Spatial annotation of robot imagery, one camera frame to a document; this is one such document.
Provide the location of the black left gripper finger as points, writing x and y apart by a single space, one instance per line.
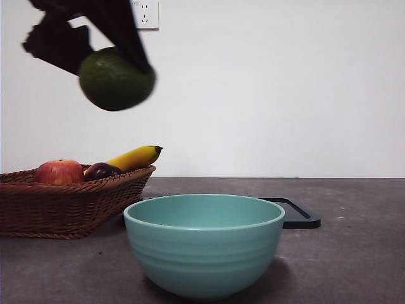
57 44
123 28

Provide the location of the green avocado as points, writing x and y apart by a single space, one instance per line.
114 85

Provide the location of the teal ceramic bowl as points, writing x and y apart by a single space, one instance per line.
202 253

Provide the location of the red apple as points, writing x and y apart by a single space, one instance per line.
58 172

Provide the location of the yellow banana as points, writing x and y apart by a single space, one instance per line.
133 158

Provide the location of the dark red plum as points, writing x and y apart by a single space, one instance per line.
101 172

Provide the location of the brown wicker basket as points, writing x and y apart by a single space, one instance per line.
63 209

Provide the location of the dark glossy rectangular tray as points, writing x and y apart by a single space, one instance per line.
300 218

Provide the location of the white wall socket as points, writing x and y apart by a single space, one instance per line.
148 16

